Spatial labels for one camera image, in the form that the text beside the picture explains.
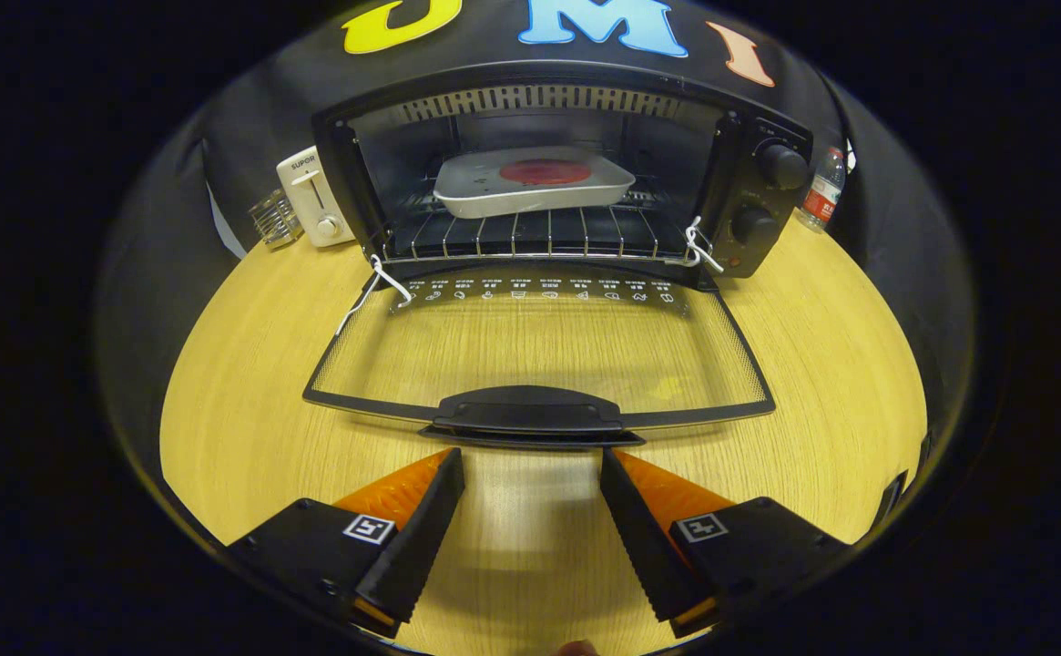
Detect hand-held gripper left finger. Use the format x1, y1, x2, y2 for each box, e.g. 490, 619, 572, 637
225, 446, 466, 639

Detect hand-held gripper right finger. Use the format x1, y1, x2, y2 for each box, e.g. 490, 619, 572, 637
599, 446, 850, 639

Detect glass toaster oven door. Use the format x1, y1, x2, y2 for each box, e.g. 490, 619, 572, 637
302, 260, 777, 452

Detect white square plate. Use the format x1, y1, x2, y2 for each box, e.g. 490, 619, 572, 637
433, 146, 637, 220

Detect black toaster oven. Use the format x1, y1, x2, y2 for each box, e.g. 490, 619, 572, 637
302, 62, 815, 452

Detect pink ham slice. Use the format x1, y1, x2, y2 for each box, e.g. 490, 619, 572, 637
499, 159, 593, 188

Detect black oven knob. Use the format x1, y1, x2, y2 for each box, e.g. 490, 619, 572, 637
760, 144, 811, 190
732, 206, 780, 245

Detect white bread toaster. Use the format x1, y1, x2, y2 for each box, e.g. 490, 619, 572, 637
276, 146, 356, 249

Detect red label plastic bottle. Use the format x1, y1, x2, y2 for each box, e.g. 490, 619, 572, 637
796, 146, 848, 233

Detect metal oven wire rack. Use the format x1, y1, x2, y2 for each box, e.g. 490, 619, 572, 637
375, 178, 713, 265

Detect metal wire basket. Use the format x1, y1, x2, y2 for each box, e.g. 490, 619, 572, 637
249, 189, 305, 251

